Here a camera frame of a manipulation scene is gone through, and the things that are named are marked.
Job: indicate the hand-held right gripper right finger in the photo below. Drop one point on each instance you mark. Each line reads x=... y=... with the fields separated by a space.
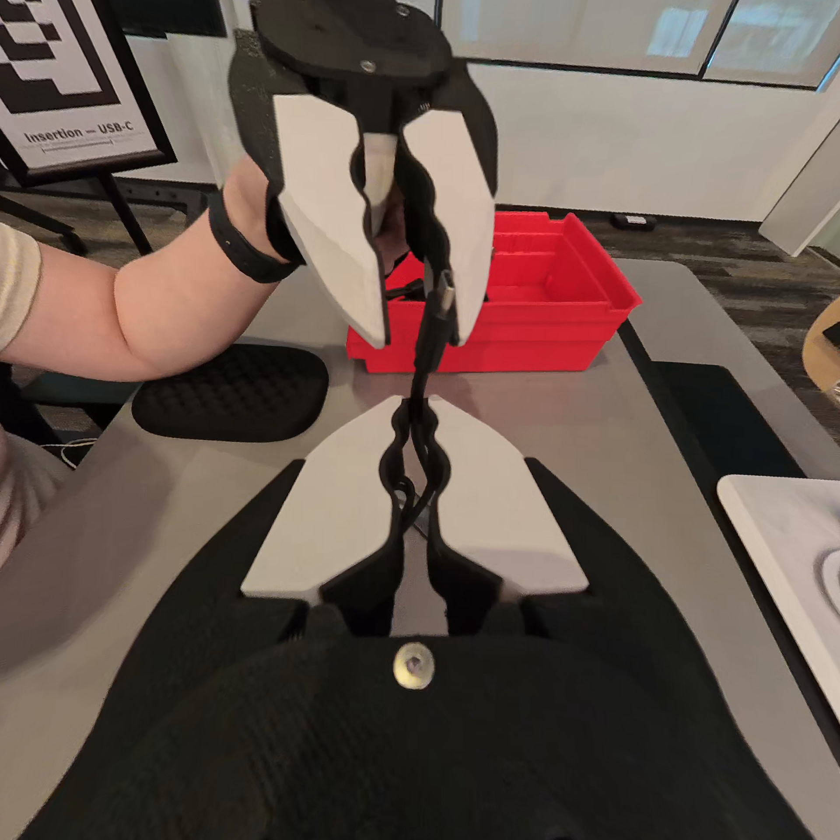
x=505 y=518

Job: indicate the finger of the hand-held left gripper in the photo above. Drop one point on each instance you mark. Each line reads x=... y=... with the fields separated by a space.
x=459 y=197
x=328 y=216

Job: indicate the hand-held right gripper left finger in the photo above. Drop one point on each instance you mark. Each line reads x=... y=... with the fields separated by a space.
x=321 y=525

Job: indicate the person's left forearm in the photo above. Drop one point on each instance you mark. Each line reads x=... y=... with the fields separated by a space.
x=164 y=308

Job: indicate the person's left hand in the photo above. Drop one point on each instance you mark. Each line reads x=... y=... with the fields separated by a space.
x=248 y=197

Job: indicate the red plastic bin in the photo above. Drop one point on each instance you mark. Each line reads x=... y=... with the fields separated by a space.
x=544 y=328

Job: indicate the black wrist rest pad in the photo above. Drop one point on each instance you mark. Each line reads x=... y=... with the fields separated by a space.
x=229 y=394

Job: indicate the black power adapter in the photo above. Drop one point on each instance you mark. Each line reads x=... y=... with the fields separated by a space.
x=633 y=222

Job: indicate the black easel stand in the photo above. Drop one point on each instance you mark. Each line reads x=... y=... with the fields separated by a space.
x=128 y=210

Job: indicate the black framed glass window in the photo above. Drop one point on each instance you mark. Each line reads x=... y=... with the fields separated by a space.
x=590 y=33

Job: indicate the black table mat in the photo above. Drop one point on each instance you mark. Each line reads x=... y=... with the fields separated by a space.
x=722 y=420

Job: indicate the black framed marker sign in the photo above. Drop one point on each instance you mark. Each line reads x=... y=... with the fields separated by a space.
x=65 y=141

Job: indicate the wooden backing board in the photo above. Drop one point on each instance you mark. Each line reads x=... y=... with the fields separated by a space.
x=828 y=358

